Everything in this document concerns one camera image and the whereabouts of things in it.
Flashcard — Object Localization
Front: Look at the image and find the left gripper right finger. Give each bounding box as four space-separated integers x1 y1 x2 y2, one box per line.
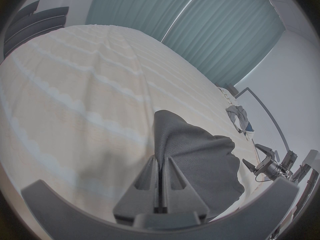
161 156 209 217

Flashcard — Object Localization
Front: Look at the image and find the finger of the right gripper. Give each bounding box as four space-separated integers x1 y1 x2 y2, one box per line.
242 158 257 174
255 144 273 156

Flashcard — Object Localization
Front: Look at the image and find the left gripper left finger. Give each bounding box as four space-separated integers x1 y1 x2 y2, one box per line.
113 156 160 222

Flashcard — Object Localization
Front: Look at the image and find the black T-shirt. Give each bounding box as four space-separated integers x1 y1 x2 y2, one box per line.
154 110 245 222

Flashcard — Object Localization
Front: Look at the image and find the pile of clothes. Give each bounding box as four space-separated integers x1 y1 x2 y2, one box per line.
226 105 255 141

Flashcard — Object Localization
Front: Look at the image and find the bed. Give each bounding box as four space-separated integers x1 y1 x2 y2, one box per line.
0 24 290 224

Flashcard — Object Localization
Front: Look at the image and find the white printed pillow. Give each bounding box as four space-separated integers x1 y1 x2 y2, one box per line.
217 86 237 102

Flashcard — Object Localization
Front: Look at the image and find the grey bedside table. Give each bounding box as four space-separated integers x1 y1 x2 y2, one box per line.
226 83 240 96

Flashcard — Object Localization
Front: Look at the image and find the blue-green curtain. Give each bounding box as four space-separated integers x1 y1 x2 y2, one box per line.
161 0 287 86
85 0 208 41

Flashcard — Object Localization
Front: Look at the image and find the black chest of drawers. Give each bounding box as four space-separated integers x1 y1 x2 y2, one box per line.
4 6 69 57

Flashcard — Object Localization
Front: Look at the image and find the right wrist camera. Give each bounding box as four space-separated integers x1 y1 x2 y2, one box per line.
281 150 298 170

